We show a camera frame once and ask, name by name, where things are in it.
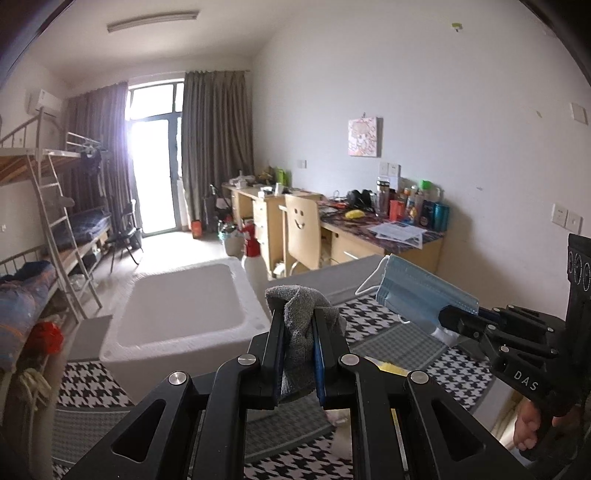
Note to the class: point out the blue surgical mask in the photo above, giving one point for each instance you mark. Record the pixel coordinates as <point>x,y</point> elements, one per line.
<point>417,296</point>

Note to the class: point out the black folding chair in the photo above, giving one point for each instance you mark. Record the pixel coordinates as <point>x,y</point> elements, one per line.
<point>127,237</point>

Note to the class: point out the teal bottle on desk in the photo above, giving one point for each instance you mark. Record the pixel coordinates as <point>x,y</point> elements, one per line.
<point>441,217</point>

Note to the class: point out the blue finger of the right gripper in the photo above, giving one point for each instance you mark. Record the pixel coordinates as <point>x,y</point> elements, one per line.
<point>494,314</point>
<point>466,324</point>

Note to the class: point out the wooden desk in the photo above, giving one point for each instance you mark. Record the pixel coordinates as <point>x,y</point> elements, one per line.
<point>349,240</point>

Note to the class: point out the right brown curtain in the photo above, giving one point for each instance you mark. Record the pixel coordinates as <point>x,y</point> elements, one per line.
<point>216,133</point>

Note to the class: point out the yellow object on desk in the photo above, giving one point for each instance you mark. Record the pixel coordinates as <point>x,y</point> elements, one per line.
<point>355,214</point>

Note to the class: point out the grey sock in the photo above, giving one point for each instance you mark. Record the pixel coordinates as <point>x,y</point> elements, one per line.
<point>298,304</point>

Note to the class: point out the left brown curtain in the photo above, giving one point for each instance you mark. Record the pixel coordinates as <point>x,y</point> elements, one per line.
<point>103,177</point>

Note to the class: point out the wooden smiley chair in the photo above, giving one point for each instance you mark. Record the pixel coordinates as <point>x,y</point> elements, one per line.
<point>304,233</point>

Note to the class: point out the brown curtain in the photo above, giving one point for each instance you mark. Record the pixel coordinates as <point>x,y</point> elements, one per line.
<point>103,177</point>
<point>216,133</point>

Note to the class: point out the person's right hand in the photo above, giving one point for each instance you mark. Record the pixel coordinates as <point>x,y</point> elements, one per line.
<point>528,423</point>

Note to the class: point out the white air conditioner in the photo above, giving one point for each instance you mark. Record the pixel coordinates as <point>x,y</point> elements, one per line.
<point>42,100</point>

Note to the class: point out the white red spray bottle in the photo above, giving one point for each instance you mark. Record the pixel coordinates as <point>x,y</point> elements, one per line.
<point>253,263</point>

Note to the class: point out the white styrofoam box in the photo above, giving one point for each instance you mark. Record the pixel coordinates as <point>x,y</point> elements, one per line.
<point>190,319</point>

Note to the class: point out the houndstooth table cloth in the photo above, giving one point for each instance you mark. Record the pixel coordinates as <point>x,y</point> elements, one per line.
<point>290,434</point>

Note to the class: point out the yellow foam fruit net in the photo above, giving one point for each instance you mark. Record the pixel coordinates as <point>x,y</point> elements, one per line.
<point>393,369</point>

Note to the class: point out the glass balcony door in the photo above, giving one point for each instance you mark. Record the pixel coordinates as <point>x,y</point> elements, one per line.
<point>153,116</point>

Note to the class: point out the cartoon wall picture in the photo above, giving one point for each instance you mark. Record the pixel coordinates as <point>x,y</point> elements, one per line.
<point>365,137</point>

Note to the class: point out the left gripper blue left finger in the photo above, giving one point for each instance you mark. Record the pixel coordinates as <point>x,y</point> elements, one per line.
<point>192,427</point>

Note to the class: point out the papers on desk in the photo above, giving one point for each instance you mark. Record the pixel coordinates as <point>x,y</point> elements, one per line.
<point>406,234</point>

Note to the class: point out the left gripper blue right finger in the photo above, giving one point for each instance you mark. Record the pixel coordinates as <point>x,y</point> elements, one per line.
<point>404,427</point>

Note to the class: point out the blue plaid bedding bundle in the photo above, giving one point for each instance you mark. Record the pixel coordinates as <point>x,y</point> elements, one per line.
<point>24,295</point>

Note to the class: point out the metal bunk bed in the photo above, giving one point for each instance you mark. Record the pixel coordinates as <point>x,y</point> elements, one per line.
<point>23,158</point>

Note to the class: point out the red plastic bag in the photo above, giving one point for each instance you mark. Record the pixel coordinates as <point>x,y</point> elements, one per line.
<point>45,338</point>

